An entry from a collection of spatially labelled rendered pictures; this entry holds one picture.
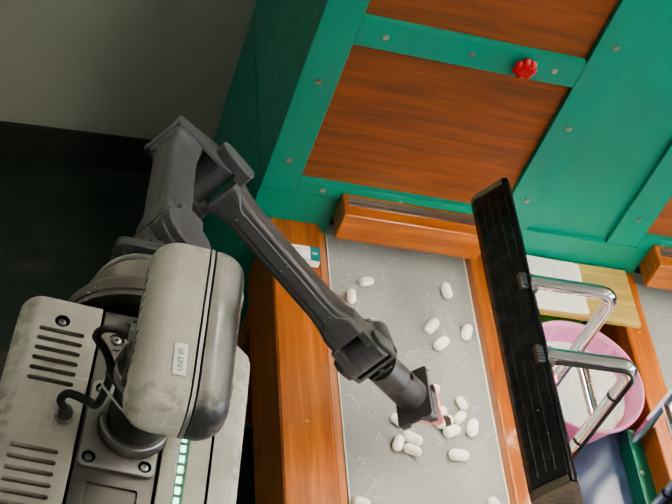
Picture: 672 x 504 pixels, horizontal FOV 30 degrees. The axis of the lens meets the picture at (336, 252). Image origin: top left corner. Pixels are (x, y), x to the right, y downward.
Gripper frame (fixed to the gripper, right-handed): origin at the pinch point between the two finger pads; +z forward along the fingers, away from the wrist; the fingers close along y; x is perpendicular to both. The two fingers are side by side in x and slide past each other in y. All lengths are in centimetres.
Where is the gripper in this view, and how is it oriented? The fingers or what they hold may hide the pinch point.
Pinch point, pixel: (438, 420)
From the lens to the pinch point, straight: 221.0
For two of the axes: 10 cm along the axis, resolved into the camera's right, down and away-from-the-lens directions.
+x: -8.4, 4.1, 3.5
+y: -0.7, -7.3, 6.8
